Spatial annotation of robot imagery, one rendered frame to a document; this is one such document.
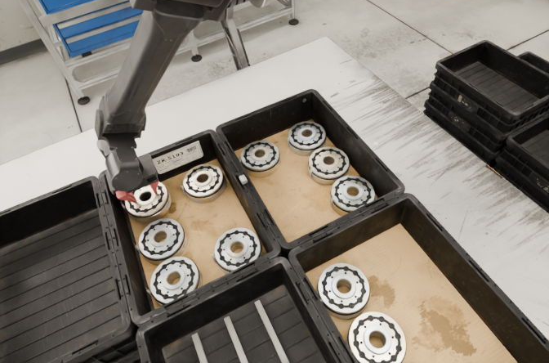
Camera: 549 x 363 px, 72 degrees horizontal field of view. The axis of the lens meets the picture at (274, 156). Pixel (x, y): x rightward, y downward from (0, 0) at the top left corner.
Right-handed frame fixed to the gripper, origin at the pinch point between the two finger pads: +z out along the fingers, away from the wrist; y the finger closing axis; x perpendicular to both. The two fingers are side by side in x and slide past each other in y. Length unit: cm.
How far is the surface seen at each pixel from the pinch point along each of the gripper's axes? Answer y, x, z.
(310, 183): 37.8, -12.8, 6.2
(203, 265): 6.2, -20.4, 5.9
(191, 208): 8.6, -4.9, 6.1
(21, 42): -62, 260, 80
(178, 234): 3.8, -12.1, 3.1
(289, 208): 29.9, -16.7, 6.1
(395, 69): 164, 93, 91
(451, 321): 45, -54, 6
